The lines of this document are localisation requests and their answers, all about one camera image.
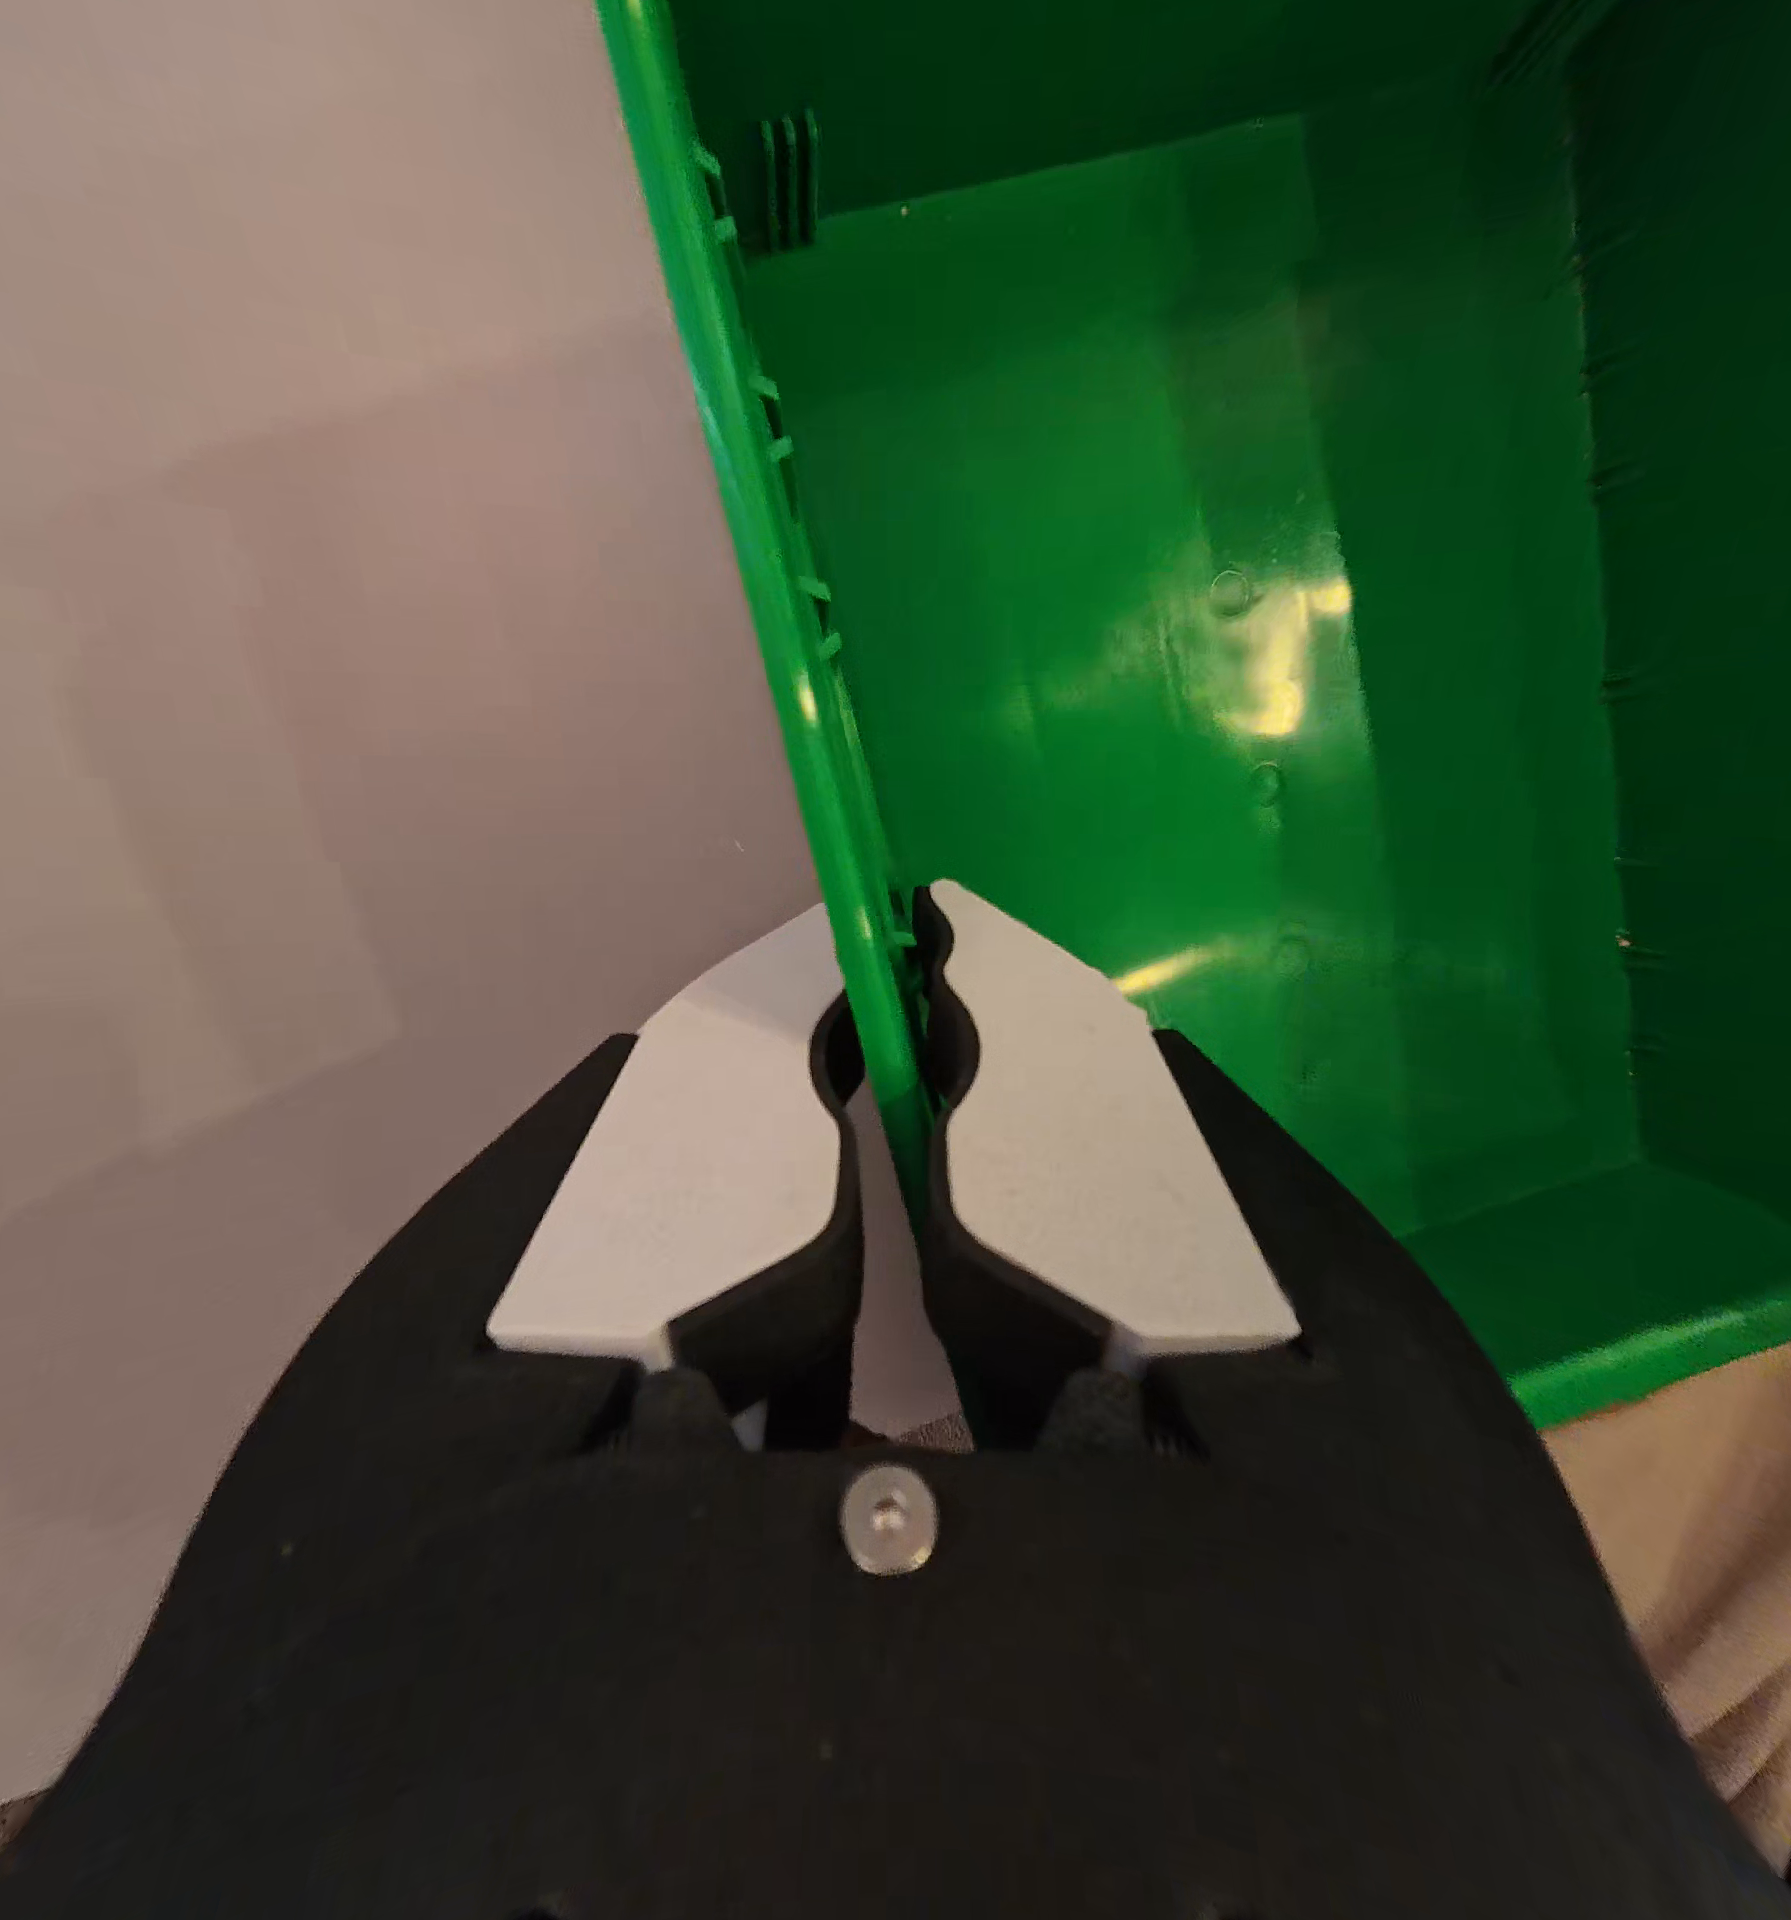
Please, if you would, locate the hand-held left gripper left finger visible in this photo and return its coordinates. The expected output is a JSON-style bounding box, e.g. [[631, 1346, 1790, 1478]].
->
[[487, 903, 869, 1451]]

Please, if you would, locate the green plastic bin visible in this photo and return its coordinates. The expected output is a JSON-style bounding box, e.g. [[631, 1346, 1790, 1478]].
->
[[595, 0, 1791, 1430]]

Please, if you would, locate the beige cloth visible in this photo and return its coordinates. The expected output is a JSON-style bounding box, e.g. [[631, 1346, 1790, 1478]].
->
[[1537, 1325, 1791, 1880]]

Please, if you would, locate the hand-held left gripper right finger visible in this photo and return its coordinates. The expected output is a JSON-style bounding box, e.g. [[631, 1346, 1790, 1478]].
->
[[913, 879, 1302, 1451]]

